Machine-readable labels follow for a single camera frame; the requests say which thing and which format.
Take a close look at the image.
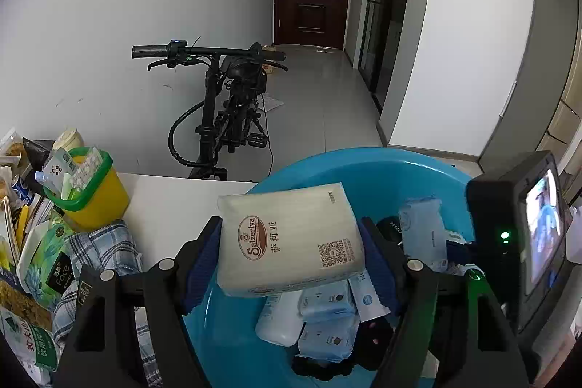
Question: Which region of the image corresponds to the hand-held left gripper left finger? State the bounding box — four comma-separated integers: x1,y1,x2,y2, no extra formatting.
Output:
53,215,224,388

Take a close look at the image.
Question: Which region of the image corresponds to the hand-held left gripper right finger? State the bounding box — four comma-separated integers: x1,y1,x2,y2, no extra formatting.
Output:
359,216,529,388

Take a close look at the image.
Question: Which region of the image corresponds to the black cosmetics box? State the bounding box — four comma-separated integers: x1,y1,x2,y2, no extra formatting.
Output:
377,215,405,248

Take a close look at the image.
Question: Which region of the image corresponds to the beige tissue pack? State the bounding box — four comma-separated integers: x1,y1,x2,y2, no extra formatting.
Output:
216,183,367,298

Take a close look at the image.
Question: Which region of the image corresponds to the blue plastic basin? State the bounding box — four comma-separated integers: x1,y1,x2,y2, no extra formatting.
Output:
182,147,483,388

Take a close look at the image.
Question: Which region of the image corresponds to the white round desktop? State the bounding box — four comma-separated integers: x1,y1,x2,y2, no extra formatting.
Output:
116,172,261,280

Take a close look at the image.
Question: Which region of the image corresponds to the light blue wipes pack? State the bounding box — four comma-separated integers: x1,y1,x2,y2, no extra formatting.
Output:
399,197,449,271

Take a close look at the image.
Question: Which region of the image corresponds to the white plastic bottle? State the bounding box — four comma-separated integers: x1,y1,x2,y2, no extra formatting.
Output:
255,290,304,347

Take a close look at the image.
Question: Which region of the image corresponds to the blue plaid shirt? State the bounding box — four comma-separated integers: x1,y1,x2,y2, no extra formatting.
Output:
52,220,158,388

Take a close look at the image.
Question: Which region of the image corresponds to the yellow plastic bin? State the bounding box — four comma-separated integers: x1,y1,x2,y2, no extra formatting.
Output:
43,147,131,232

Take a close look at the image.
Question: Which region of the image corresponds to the tall grey gold fridge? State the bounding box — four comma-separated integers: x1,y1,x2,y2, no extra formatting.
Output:
477,0,582,198

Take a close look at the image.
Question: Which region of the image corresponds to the clear sachet strip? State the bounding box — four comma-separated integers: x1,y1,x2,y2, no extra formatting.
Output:
68,146,110,200

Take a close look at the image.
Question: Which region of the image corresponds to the black bicycle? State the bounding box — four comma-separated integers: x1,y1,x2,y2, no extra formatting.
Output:
132,40,289,182

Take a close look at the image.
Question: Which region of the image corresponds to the green tissue pack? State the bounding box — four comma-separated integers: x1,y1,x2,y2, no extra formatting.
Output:
17,211,78,309

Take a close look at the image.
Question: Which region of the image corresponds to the white spouted pouch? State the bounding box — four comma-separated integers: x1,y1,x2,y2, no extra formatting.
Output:
35,147,76,200

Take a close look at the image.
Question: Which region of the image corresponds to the beige lidded cup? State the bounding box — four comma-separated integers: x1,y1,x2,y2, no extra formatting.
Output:
52,129,85,152

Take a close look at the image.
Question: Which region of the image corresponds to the yellow snack packet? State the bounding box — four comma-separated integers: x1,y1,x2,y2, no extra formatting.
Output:
0,274,53,320

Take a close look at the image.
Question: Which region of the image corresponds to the clear water bottle green label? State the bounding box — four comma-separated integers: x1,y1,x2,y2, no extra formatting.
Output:
0,306,64,375

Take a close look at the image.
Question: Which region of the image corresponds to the dark snack bag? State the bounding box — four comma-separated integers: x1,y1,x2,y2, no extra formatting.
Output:
23,138,55,171

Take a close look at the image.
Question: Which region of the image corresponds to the brown cardboard box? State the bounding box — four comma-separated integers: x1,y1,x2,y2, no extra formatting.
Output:
260,44,287,76

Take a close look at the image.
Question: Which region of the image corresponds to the cookie snack bag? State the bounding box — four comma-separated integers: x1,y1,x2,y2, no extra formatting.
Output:
0,127,28,171

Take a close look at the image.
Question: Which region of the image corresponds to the black framed glass door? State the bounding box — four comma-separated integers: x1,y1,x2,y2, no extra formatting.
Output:
357,0,414,98

